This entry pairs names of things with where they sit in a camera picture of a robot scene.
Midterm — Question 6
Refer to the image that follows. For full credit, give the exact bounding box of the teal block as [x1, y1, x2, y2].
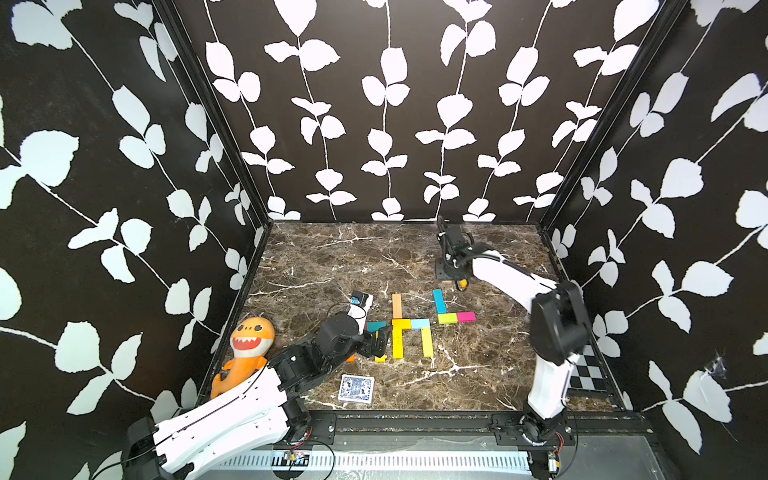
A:
[366, 321, 388, 333]

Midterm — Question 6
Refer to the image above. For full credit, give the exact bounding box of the amber yellow short block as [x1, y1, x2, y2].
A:
[392, 319, 412, 330]

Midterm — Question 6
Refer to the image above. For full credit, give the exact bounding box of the light blue block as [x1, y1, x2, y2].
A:
[410, 318, 431, 330]

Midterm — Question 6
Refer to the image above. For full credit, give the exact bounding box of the natural wood short block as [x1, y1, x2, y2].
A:
[392, 293, 403, 319]

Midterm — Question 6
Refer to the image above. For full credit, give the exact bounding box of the cyan long block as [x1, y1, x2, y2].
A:
[432, 289, 447, 315]

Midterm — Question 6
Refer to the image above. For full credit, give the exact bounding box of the magenta block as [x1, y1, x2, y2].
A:
[457, 312, 477, 323]

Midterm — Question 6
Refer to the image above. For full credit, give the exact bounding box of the lime green short block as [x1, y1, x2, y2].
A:
[438, 313, 458, 325]

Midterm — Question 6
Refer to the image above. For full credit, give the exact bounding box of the yellow-green long block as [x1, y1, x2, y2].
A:
[420, 327, 434, 358]

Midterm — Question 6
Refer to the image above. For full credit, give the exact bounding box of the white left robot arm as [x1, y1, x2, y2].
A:
[120, 312, 392, 479]

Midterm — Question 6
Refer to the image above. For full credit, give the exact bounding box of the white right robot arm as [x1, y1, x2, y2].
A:
[436, 216, 591, 421]

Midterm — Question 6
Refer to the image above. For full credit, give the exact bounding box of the blue playing card box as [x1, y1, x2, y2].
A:
[338, 374, 375, 405]

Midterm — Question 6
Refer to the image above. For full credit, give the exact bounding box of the orange plush toy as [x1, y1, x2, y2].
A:
[210, 317, 275, 400]

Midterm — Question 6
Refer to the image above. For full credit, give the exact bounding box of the black white checkerboard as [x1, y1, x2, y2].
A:
[569, 345, 613, 394]

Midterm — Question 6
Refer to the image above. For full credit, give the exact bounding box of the black metal base rail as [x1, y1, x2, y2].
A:
[301, 410, 663, 462]

